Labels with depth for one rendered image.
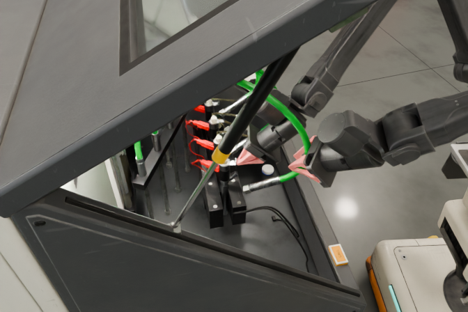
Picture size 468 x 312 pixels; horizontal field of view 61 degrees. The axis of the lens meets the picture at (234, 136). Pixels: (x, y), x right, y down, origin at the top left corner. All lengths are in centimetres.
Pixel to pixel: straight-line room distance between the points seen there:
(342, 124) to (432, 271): 136
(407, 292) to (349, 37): 121
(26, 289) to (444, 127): 66
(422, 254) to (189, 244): 148
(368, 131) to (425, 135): 8
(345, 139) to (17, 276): 52
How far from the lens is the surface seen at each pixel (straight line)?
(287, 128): 88
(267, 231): 119
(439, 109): 69
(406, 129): 69
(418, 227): 244
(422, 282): 191
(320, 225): 108
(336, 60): 91
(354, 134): 67
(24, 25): 77
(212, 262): 65
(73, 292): 68
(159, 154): 102
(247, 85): 72
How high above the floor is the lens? 182
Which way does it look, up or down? 43 degrees down
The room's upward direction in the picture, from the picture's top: 1 degrees clockwise
